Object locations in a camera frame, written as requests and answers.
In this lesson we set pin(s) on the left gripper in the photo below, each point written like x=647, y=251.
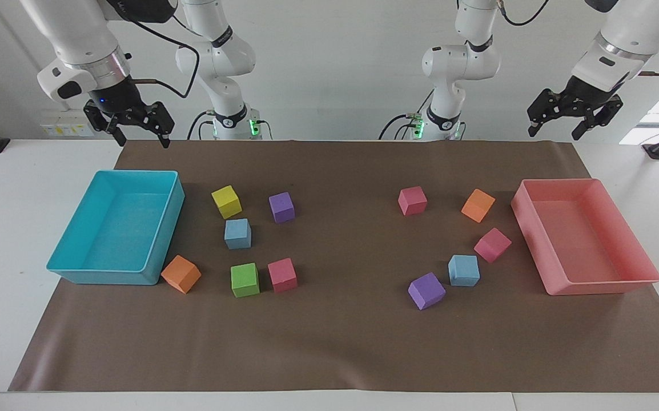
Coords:
x=583, y=96

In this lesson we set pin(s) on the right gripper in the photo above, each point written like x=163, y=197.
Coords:
x=115, y=97

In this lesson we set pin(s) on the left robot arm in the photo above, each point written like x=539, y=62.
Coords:
x=461, y=60

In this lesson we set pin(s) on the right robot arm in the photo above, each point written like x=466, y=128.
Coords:
x=72, y=34

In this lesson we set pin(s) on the cyan plastic tray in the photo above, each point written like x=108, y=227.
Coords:
x=112, y=240

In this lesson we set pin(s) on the yellow foam block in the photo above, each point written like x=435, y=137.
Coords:
x=226, y=202

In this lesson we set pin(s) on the orange foam block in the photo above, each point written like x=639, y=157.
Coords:
x=181, y=274
x=478, y=205

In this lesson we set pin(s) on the pink plastic tray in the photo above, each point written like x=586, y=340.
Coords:
x=586, y=245

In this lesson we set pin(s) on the blue foam block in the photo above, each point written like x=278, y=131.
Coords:
x=237, y=234
x=463, y=270

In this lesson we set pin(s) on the pink foam block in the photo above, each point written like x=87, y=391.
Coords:
x=412, y=201
x=492, y=245
x=282, y=275

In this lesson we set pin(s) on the purple foam block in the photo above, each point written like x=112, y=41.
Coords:
x=426, y=291
x=281, y=207

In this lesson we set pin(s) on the green foam block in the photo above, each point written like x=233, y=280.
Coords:
x=245, y=280

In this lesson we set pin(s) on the white wall socket strip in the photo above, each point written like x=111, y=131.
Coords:
x=67, y=128

